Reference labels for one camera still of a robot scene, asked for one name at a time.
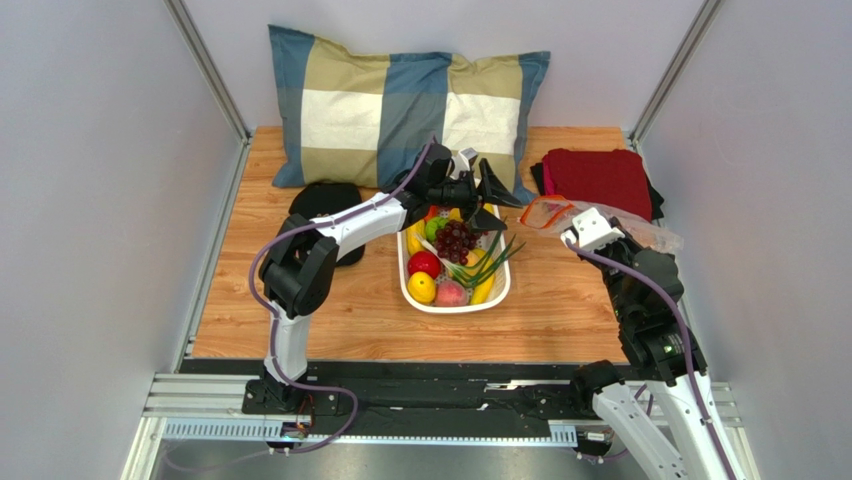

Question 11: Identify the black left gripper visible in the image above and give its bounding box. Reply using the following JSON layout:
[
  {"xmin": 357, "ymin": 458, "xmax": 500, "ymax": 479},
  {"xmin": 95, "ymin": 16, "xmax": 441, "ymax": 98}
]
[{"xmin": 429, "ymin": 162, "xmax": 524, "ymax": 237}]

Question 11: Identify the dark red grape bunch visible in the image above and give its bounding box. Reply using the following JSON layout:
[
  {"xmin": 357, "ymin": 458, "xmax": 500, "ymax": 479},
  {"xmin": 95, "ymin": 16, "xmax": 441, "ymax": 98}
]
[{"xmin": 432, "ymin": 220, "xmax": 482, "ymax": 266}]

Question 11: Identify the orange yellow peach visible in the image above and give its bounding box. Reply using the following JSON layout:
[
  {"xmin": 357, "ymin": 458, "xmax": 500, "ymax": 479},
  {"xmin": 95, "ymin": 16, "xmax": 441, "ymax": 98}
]
[{"xmin": 460, "ymin": 249, "xmax": 482, "ymax": 268}]

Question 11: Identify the clear zip top bag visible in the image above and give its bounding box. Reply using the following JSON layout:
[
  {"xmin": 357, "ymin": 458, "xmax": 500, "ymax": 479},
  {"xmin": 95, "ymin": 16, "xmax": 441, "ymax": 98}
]
[{"xmin": 519, "ymin": 195, "xmax": 684, "ymax": 254}]

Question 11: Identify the green scallion bunch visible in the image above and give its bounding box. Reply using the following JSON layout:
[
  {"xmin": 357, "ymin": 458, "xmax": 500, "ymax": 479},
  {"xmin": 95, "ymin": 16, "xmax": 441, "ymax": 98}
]
[{"xmin": 405, "ymin": 216, "xmax": 526, "ymax": 289}]

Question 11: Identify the red apple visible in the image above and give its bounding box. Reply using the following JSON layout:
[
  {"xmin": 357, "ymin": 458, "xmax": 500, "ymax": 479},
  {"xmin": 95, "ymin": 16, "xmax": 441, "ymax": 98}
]
[{"xmin": 407, "ymin": 251, "xmax": 443, "ymax": 279}]

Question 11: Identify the pink peach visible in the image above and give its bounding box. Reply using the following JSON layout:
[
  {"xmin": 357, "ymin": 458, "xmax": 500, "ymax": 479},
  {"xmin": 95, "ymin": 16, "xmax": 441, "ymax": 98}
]
[{"xmin": 434, "ymin": 280, "xmax": 469, "ymax": 308}]

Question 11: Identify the yellow lemon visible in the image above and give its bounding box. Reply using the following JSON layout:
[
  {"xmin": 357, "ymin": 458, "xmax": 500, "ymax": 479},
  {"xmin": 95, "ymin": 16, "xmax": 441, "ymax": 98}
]
[{"xmin": 407, "ymin": 271, "xmax": 437, "ymax": 305}]

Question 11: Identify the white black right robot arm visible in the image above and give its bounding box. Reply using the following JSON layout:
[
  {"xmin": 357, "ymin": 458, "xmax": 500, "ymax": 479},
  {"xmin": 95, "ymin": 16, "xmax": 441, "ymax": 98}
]
[{"xmin": 561, "ymin": 227, "xmax": 747, "ymax": 479}]

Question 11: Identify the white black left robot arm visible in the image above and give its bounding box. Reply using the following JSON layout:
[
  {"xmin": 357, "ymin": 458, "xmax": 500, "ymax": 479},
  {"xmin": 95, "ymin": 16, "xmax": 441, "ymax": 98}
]
[{"xmin": 245, "ymin": 141, "xmax": 523, "ymax": 413}]

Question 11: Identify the small orange fruit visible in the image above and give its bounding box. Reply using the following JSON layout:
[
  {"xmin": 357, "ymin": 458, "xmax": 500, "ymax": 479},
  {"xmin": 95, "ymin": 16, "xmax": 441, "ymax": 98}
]
[{"xmin": 447, "ymin": 208, "xmax": 464, "ymax": 223}]

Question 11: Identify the green apple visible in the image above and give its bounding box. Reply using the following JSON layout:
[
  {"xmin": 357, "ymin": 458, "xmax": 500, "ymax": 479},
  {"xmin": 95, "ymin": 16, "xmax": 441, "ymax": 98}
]
[{"xmin": 424, "ymin": 216, "xmax": 448, "ymax": 243}]

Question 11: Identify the red folded cloth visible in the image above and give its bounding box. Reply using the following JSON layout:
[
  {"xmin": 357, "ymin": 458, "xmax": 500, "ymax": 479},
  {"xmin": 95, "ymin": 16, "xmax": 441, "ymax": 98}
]
[{"xmin": 542, "ymin": 149, "xmax": 652, "ymax": 221}]

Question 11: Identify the white perforated plastic basket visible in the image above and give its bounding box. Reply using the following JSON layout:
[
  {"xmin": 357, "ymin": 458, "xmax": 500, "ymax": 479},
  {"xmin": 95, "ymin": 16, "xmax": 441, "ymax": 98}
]
[{"xmin": 397, "ymin": 206, "xmax": 511, "ymax": 314}]

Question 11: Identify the yellow corn cob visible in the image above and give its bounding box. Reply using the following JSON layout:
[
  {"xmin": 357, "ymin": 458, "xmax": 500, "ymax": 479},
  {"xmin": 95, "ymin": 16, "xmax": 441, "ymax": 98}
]
[{"xmin": 405, "ymin": 220, "xmax": 425, "ymax": 256}]

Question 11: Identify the yellow banana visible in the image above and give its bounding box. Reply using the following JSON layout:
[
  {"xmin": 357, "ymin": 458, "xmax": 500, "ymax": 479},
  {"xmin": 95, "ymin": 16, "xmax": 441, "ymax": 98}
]
[{"xmin": 469, "ymin": 248, "xmax": 494, "ymax": 305}]

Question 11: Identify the blue beige checked pillow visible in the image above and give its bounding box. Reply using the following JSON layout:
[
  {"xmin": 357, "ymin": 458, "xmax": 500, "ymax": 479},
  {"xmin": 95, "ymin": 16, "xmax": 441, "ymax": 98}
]
[{"xmin": 268, "ymin": 25, "xmax": 551, "ymax": 203}]

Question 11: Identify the black embroidered cap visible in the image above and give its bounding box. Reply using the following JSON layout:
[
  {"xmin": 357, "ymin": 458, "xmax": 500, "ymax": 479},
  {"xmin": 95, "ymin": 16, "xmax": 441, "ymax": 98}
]
[{"xmin": 288, "ymin": 182, "xmax": 366, "ymax": 268}]

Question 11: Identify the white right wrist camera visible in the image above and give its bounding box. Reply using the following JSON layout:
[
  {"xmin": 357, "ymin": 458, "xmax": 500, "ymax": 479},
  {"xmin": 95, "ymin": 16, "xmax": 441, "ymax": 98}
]
[{"xmin": 560, "ymin": 207, "xmax": 626, "ymax": 252}]

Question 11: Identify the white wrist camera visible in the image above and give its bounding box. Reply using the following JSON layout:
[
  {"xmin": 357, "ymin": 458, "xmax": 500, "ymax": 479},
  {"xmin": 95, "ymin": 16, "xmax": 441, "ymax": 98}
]
[
  {"xmin": 560, "ymin": 207, "xmax": 626, "ymax": 252},
  {"xmin": 452, "ymin": 147, "xmax": 479, "ymax": 178}
]

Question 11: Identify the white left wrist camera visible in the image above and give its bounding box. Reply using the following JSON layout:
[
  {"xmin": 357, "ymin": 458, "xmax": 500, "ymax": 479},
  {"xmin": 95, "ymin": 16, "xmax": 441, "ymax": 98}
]
[{"xmin": 452, "ymin": 147, "xmax": 479, "ymax": 178}]

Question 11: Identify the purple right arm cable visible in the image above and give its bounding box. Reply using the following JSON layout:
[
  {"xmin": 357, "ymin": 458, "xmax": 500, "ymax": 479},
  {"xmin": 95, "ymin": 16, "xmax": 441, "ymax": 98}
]
[{"xmin": 564, "ymin": 239, "xmax": 740, "ymax": 480}]

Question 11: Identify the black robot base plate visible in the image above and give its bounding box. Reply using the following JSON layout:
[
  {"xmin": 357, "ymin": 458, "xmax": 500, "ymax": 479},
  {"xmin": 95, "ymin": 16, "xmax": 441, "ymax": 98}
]
[{"xmin": 179, "ymin": 359, "xmax": 597, "ymax": 425}]

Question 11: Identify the right aluminium frame post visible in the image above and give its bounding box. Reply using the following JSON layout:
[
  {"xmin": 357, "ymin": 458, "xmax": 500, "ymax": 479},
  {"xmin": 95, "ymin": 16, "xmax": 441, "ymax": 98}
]
[{"xmin": 627, "ymin": 0, "xmax": 725, "ymax": 150}]

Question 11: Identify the aluminium frame post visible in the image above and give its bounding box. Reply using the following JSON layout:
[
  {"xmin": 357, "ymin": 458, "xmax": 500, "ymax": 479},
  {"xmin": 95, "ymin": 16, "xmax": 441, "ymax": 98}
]
[
  {"xmin": 627, "ymin": 0, "xmax": 725, "ymax": 150},
  {"xmin": 164, "ymin": 0, "xmax": 251, "ymax": 145}
]

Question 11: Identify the aluminium front rail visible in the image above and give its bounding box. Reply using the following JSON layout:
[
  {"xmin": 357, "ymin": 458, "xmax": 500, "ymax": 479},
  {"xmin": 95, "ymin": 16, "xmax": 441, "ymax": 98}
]
[{"xmin": 142, "ymin": 372, "xmax": 743, "ymax": 449}]

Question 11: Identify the left aluminium frame post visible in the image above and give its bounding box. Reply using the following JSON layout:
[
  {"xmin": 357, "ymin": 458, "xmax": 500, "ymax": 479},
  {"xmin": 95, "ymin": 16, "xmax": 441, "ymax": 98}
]
[{"xmin": 164, "ymin": 0, "xmax": 251, "ymax": 145}]

